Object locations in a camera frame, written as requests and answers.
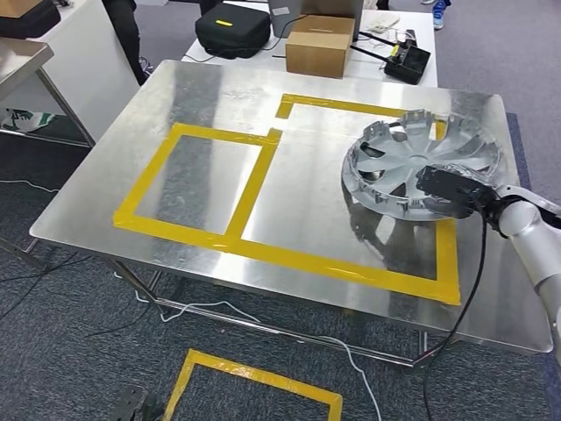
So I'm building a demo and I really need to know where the white flat device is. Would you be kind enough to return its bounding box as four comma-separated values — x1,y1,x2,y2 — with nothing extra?
364,12,402,34

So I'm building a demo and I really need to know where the white board panel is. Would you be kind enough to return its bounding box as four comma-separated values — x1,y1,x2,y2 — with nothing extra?
0,0,143,145

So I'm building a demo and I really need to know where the brown cardboard box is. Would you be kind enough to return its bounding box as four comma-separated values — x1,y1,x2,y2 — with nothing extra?
285,14,357,80

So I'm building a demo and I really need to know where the white floor cable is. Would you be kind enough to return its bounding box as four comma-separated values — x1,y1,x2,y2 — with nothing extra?
112,271,383,421

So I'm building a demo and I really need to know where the green and white cloth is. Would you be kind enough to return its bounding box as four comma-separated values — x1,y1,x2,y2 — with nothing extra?
0,107,57,133

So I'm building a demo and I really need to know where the yellow floor tape square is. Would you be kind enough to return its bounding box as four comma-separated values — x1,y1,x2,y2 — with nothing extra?
163,347,344,421

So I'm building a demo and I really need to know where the black router with antennas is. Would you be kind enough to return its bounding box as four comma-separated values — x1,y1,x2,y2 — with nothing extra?
349,29,432,87

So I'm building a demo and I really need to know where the steel workbench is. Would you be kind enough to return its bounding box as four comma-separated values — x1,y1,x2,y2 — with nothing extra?
29,58,553,370

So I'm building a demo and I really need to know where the steel side table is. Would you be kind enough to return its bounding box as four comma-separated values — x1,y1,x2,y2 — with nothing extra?
0,37,97,150

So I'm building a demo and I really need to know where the person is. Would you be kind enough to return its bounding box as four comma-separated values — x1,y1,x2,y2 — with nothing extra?
431,0,453,32
101,0,155,87

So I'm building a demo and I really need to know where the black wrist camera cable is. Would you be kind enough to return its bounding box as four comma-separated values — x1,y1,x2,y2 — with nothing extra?
422,211,489,421

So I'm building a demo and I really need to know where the black carry case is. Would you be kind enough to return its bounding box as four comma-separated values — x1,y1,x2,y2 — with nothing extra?
195,2,272,60

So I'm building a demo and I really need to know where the black floor cable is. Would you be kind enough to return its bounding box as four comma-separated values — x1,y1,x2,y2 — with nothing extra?
0,249,152,339

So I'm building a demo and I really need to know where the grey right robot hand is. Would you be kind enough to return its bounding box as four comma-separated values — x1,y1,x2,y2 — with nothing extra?
418,162,501,221

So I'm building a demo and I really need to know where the silver wheel hubcap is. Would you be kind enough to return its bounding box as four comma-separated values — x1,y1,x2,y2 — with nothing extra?
341,109,507,222

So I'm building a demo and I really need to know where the black bag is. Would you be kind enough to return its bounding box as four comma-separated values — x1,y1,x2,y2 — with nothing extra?
0,0,62,40

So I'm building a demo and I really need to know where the white table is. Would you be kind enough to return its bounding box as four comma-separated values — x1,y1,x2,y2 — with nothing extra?
181,0,440,89

